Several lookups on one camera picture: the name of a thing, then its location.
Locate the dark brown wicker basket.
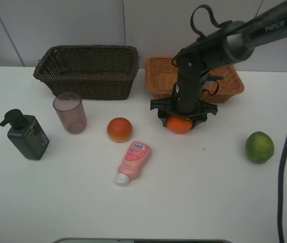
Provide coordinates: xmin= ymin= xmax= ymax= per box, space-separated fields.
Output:
xmin=33 ymin=45 xmax=139 ymax=100

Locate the dark green pump bottle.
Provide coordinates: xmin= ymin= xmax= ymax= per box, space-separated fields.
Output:
xmin=0 ymin=109 xmax=49 ymax=160

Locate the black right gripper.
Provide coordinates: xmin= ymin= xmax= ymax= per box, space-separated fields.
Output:
xmin=150 ymin=70 xmax=218 ymax=129

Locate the green lime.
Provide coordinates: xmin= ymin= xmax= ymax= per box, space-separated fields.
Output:
xmin=245 ymin=131 xmax=274 ymax=164

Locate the pink lotion bottle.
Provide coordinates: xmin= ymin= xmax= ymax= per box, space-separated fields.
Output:
xmin=115 ymin=141 xmax=152 ymax=186

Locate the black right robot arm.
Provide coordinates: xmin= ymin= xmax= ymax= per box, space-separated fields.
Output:
xmin=150 ymin=1 xmax=287 ymax=128

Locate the translucent purple plastic cup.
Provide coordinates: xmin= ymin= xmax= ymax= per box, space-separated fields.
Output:
xmin=53 ymin=92 xmax=87 ymax=134

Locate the red orange round fruit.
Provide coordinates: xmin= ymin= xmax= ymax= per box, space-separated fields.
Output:
xmin=106 ymin=117 xmax=133 ymax=143

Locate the light brown wicker basket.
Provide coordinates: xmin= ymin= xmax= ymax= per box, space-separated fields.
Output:
xmin=145 ymin=56 xmax=244 ymax=103

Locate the orange mandarin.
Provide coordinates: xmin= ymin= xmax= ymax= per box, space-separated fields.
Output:
xmin=166 ymin=115 xmax=193 ymax=134

